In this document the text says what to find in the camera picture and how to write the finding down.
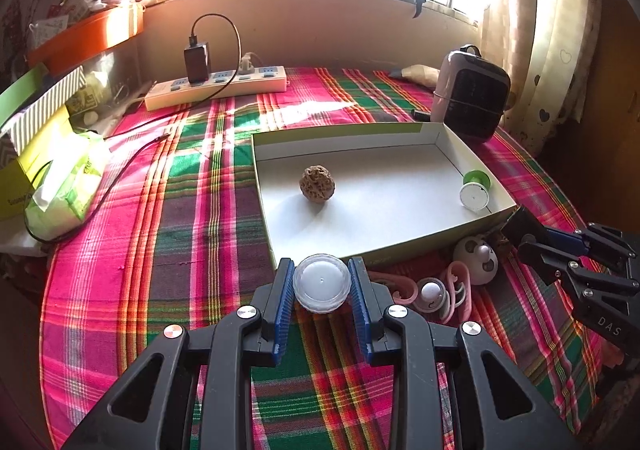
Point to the heart print curtain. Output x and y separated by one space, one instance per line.
550 30

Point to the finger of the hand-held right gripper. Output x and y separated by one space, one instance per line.
565 240
540 255

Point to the pink plastic clip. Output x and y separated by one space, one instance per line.
400 290
457 290

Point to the white plug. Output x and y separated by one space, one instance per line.
246 63

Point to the yellow-green box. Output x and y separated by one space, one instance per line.
30 150

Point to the grey portable heater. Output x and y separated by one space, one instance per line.
472 93

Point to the brown walnut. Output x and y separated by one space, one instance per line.
316 182

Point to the clear plastic container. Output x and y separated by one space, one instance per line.
100 75

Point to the clear round plastic jar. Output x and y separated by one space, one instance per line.
320 282

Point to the black window hook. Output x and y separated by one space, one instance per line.
422 0

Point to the green and white cardboard box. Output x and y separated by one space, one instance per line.
380 180

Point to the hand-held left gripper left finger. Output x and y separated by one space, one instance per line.
282 310

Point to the small black device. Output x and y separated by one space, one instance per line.
422 115

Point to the beige cushion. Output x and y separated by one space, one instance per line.
417 73

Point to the white round gadget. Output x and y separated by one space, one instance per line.
475 260

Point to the small white ball gadget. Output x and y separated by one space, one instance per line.
431 294

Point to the black charger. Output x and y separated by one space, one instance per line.
196 61

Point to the orange tray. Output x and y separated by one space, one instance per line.
85 38

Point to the white power strip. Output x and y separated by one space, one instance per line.
215 86

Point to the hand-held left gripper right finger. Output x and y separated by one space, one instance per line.
361 310

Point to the green white spool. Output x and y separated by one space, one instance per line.
475 190

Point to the plaid cloth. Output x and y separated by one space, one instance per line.
175 230

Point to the green tissue pack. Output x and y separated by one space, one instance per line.
65 180

